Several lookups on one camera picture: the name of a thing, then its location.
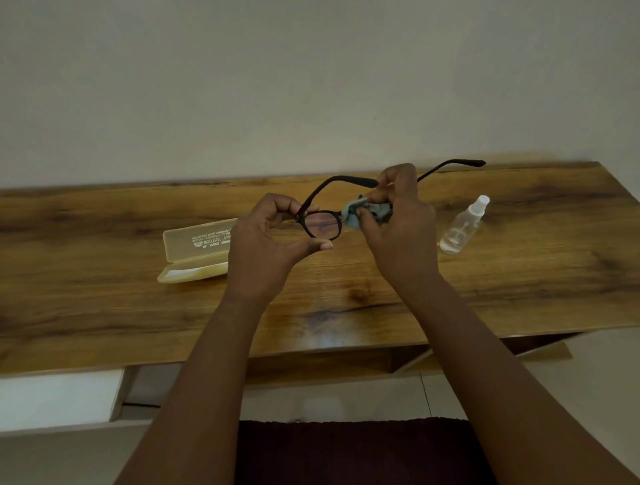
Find person's left hand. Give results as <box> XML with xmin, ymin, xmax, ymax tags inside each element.
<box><xmin>223</xmin><ymin>193</ymin><xmax>335</xmax><ymax>306</ymax></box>

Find person's right hand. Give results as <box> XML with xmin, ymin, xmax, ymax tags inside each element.
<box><xmin>355</xmin><ymin>163</ymin><xmax>441</xmax><ymax>298</ymax></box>

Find clear spray bottle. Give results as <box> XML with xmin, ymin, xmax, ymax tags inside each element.
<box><xmin>438</xmin><ymin>195</ymin><xmax>491</xmax><ymax>256</ymax></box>

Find blue cleaning cloth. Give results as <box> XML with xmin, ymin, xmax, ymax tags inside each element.
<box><xmin>341</xmin><ymin>195</ymin><xmax>393</xmax><ymax>231</ymax></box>

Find yellow translucent glasses case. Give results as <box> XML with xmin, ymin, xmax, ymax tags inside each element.
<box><xmin>157</xmin><ymin>217</ymin><xmax>239</xmax><ymax>284</ymax></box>

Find black framed eyeglasses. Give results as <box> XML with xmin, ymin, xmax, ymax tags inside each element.
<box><xmin>295</xmin><ymin>159</ymin><xmax>487</xmax><ymax>242</ymax></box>

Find person's left forearm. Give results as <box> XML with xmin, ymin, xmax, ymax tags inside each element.
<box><xmin>113</xmin><ymin>292</ymin><xmax>271</xmax><ymax>485</ymax></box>

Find person's right forearm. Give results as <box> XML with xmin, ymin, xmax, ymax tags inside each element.
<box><xmin>399</xmin><ymin>277</ymin><xmax>640</xmax><ymax>485</ymax></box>

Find wooden under-table shelf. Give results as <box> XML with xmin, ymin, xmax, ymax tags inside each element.
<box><xmin>245</xmin><ymin>332</ymin><xmax>573</xmax><ymax>388</ymax></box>

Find dark maroon garment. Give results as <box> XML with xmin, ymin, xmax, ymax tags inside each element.
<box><xmin>233</xmin><ymin>417</ymin><xmax>499</xmax><ymax>485</ymax></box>

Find white cabinet drawer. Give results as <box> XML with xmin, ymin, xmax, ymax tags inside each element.
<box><xmin>0</xmin><ymin>368</ymin><xmax>126</xmax><ymax>433</ymax></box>

